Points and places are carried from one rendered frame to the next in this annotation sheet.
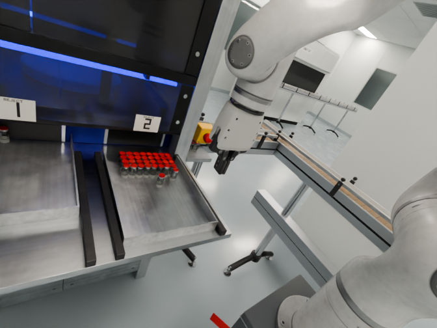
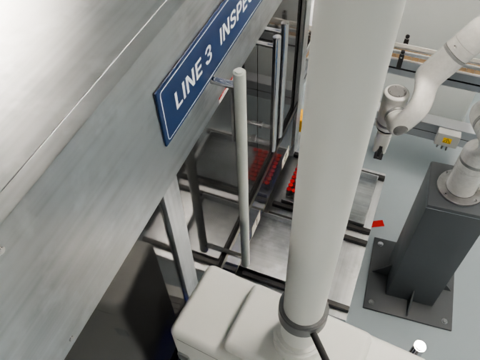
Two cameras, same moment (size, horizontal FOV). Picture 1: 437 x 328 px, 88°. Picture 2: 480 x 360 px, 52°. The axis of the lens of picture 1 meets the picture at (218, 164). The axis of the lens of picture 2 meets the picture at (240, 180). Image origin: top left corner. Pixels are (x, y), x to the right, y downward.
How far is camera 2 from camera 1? 158 cm
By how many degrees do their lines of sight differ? 29
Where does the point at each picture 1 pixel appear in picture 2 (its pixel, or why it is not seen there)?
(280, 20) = (416, 118)
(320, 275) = (420, 129)
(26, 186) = not seen: hidden behind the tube
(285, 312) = (442, 188)
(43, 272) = (358, 261)
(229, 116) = (386, 140)
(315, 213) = not seen: hidden behind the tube
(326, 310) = (463, 176)
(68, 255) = (354, 250)
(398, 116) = not seen: outside the picture
